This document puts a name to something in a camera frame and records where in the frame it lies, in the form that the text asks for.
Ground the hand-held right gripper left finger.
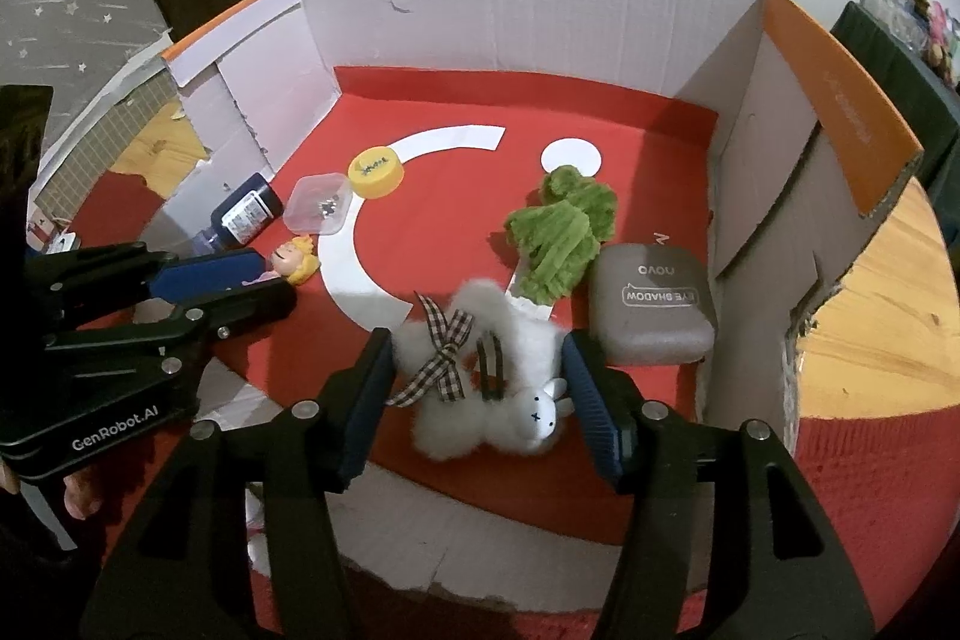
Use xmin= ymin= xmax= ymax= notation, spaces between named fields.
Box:
xmin=79 ymin=326 xmax=397 ymax=640

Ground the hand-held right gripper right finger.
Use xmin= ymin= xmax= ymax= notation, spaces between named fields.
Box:
xmin=559 ymin=331 xmax=878 ymax=640

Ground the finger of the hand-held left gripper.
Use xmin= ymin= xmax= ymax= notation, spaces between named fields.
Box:
xmin=30 ymin=241 xmax=269 ymax=327
xmin=45 ymin=278 xmax=299 ymax=380

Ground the blue paint bottle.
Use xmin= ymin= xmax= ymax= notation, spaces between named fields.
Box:
xmin=193 ymin=173 xmax=284 ymax=257

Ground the small blond doll figure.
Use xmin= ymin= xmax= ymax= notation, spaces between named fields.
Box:
xmin=244 ymin=237 xmax=322 ymax=289

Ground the white plush sheep toy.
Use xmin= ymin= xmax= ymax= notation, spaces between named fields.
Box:
xmin=390 ymin=278 xmax=577 ymax=461

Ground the grey eye shadow case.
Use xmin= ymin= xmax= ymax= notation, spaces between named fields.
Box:
xmin=587 ymin=242 xmax=717 ymax=365

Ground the small clear plastic box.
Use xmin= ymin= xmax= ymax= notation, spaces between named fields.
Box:
xmin=283 ymin=171 xmax=355 ymax=235

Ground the green chenille plush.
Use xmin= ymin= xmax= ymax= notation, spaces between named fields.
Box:
xmin=502 ymin=201 xmax=603 ymax=305

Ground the orange cardboard box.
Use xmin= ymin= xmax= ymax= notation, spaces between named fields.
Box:
xmin=135 ymin=0 xmax=923 ymax=618

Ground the person's left hand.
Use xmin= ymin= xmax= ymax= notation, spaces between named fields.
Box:
xmin=0 ymin=460 xmax=104 ymax=521

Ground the yellow bottle cap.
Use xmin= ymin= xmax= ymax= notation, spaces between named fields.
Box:
xmin=347 ymin=145 xmax=404 ymax=200

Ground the red tablecloth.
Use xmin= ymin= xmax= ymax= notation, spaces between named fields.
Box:
xmin=30 ymin=167 xmax=960 ymax=640

